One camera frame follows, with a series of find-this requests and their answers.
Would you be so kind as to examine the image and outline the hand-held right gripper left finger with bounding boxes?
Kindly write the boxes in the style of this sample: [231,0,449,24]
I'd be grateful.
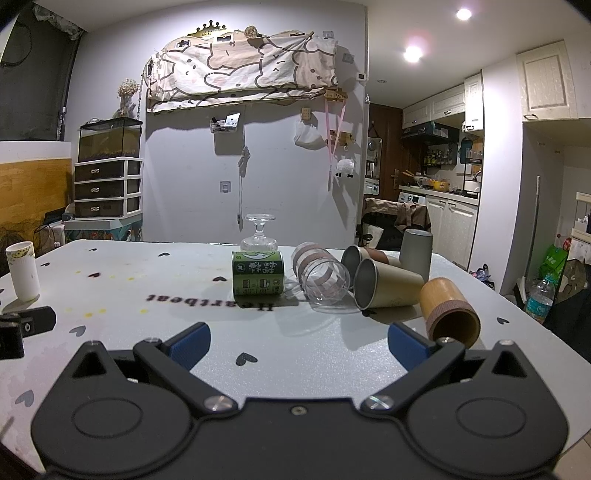
[76,322,237,420]

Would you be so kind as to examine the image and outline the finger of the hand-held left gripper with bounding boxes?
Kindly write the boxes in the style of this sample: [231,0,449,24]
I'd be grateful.
[0,306,57,361]

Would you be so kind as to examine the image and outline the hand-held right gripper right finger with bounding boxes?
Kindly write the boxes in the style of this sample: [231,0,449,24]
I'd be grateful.
[361,322,527,416]

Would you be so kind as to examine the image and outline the white patterned paper cup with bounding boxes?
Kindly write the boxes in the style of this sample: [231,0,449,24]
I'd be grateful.
[5,241,40,300]

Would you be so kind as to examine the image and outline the bamboo cup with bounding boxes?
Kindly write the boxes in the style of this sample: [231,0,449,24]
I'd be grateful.
[419,276,481,349]

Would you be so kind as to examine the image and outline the olive metal cup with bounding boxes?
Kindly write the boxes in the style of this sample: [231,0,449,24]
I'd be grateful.
[353,258,424,311]

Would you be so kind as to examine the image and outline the grey cup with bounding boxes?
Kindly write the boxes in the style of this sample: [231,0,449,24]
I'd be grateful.
[399,229,434,284]

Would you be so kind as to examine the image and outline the brown and tan cup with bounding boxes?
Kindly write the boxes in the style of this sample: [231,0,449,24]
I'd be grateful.
[341,245,403,281]

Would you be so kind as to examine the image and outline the clear glass cup brown bands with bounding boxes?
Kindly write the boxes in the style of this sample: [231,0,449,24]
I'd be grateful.
[291,242,351,305]

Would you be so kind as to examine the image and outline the green printed can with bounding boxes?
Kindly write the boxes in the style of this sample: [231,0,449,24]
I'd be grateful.
[231,250,284,296]

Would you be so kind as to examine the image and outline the chair with brown cloth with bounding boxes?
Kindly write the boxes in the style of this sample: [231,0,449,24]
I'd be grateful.
[358,197,432,251]

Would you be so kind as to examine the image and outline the clear glass goblet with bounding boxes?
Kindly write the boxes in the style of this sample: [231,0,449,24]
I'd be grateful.
[240,214,278,254]

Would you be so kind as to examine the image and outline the white kitchen base cabinet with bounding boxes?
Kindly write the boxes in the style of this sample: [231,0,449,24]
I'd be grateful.
[424,194,479,271]

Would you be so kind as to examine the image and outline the plastic water bottle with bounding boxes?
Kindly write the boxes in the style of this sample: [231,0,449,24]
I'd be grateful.
[525,274,556,325]

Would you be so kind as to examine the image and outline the white drawer unit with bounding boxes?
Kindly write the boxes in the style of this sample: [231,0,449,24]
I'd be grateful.
[73,157,143,219]

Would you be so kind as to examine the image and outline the green plastic bag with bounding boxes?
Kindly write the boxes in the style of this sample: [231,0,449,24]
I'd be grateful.
[539,244,572,278]

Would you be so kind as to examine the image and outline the glass fish tank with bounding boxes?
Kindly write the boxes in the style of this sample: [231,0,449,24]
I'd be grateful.
[78,117,142,163]

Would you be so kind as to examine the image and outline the black range hood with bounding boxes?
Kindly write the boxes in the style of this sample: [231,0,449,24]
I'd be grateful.
[400,122,461,142]

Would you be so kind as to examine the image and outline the pink ribbon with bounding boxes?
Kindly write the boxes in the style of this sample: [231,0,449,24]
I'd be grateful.
[324,98,348,162]

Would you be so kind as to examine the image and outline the dried flowers in vase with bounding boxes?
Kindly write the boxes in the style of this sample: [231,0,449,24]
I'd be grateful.
[113,78,140,118]

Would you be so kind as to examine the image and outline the white upper kitchen cabinets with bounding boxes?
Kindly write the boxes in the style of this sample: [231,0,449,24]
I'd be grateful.
[402,71,485,132]

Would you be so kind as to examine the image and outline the black curtain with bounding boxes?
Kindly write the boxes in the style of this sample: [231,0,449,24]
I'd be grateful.
[0,0,86,142]

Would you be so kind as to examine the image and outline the printed cartoon cloth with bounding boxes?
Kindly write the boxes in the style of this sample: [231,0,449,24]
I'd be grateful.
[146,30,339,113]

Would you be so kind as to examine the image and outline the gold crown ornament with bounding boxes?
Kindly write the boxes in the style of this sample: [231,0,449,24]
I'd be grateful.
[187,20,230,39]

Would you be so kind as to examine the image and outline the grey mop handle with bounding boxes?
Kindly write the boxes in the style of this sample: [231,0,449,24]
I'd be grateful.
[520,175,541,296]

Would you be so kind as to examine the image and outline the white wall cabinet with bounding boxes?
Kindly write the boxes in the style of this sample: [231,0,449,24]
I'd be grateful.
[516,40,580,123]

